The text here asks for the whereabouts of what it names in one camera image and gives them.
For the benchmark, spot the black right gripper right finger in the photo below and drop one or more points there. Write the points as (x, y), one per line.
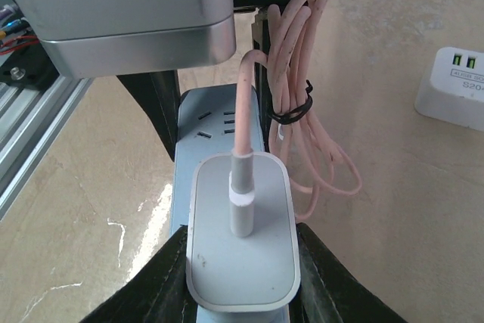
(328, 291)

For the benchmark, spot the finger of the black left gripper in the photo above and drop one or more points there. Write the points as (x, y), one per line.
(158, 95)

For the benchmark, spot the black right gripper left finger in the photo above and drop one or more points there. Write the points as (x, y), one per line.
(158, 293)

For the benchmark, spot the light blue power strip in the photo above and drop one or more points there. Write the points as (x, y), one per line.
(206, 121)

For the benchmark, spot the white charger with ribbon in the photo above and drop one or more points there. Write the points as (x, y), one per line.
(242, 250)

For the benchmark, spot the white power strip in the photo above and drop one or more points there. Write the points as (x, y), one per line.
(451, 89)

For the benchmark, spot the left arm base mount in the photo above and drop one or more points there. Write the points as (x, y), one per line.
(28, 67)

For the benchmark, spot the aluminium rail frame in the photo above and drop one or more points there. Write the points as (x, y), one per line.
(30, 122)

